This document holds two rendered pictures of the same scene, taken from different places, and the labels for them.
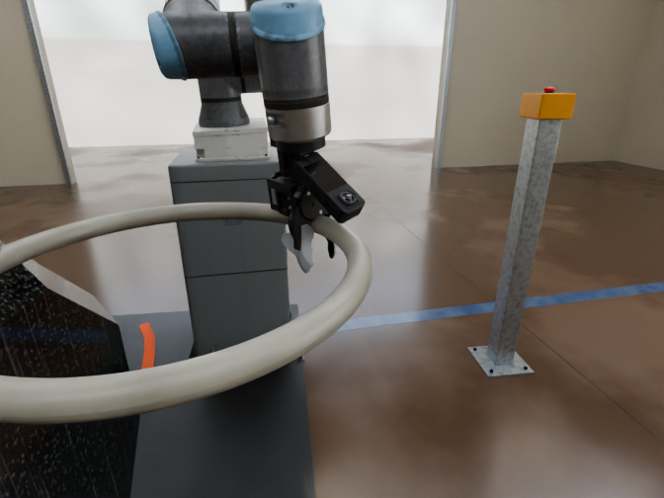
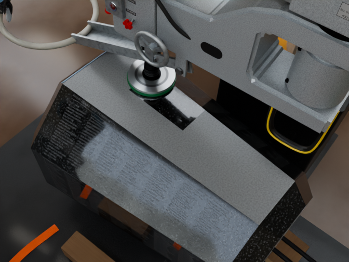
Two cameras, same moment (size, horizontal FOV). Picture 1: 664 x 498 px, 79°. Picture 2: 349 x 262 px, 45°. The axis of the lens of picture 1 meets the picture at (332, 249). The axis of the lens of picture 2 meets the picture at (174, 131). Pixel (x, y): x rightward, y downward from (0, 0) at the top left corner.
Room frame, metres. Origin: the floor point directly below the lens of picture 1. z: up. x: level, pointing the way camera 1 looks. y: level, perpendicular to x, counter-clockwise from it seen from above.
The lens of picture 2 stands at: (1.17, 1.75, 2.30)
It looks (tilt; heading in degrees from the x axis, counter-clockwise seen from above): 56 degrees down; 223
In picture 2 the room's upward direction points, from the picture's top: 4 degrees clockwise
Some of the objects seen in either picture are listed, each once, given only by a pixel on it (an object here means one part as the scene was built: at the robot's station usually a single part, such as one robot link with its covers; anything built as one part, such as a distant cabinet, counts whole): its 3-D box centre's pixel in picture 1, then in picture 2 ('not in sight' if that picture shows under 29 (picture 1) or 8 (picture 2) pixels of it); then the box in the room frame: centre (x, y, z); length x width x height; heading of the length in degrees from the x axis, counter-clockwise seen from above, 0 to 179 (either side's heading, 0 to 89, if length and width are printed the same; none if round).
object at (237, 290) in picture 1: (237, 254); not in sight; (1.62, 0.41, 0.43); 0.50 x 0.50 x 0.85; 12
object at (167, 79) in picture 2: not in sight; (151, 74); (0.34, 0.82, 0.88); 0.21 x 0.21 x 0.01
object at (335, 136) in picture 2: not in sight; (284, 107); (-0.36, 1.19, 0.37); 0.66 x 0.66 x 0.74; 7
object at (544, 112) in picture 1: (521, 243); not in sight; (1.44, -0.72, 0.54); 0.20 x 0.20 x 1.09; 7
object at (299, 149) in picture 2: not in sight; (297, 121); (0.22, 1.47, 1.09); 0.23 x 0.03 x 0.32; 100
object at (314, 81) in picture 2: not in sight; (324, 65); (0.22, 1.47, 1.38); 0.19 x 0.19 x 0.20
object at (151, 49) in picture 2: not in sight; (157, 43); (0.44, 0.96, 1.23); 0.15 x 0.10 x 0.15; 100
